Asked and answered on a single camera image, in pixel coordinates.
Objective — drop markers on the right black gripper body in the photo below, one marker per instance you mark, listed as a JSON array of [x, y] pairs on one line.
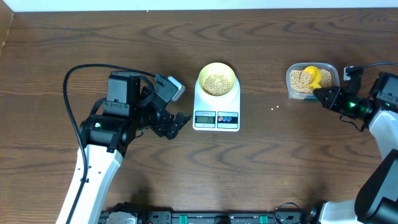
[[352, 103]]

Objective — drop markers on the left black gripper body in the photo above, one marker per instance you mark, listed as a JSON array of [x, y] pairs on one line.
[[163, 121]]

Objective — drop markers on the yellow measuring scoop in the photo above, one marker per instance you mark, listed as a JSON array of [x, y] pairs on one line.
[[310, 77]]

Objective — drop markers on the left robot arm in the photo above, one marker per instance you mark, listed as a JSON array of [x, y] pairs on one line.
[[133, 104]]

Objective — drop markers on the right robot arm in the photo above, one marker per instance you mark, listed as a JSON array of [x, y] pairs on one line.
[[376, 201]]

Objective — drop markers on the white digital kitchen scale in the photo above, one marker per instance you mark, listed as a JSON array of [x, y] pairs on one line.
[[217, 113]]

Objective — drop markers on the soybeans in bowl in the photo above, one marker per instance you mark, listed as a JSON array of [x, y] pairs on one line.
[[217, 85]]

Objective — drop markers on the pale yellow bowl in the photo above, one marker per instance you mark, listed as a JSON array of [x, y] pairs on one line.
[[219, 68]]

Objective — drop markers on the soybeans pile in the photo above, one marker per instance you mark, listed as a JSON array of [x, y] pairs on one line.
[[299, 80]]

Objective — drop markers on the clear plastic container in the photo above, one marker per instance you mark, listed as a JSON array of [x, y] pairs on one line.
[[301, 66]]

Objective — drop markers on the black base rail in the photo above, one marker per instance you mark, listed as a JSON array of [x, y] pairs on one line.
[[127, 212]]

